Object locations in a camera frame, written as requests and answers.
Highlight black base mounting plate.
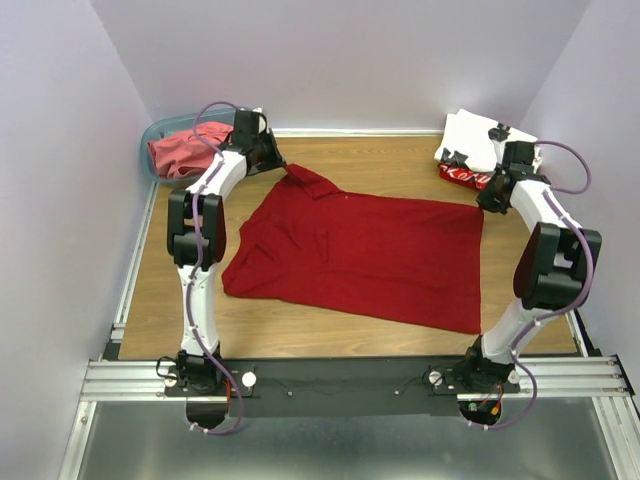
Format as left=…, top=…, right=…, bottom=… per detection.
left=157, top=354, right=520, bottom=426

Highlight folded white printed t shirt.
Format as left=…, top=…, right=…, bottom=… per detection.
left=434, top=109, right=537, bottom=173

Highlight aluminium extrusion frame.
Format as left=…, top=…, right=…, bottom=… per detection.
left=58, top=182, right=640, bottom=480

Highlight pink t shirt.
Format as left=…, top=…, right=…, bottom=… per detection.
left=147, top=121, right=233, bottom=180

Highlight folded red printed t shirt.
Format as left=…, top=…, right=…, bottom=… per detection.
left=438, top=163, right=493, bottom=191

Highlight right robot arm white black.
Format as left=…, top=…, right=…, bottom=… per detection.
left=458, top=141, right=602, bottom=392

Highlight teal plastic bin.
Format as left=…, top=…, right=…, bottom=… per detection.
left=140, top=110, right=267, bottom=186

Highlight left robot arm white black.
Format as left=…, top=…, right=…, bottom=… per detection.
left=156, top=108, right=286, bottom=397

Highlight dark red t shirt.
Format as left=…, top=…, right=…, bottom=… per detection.
left=222, top=165, right=484, bottom=334

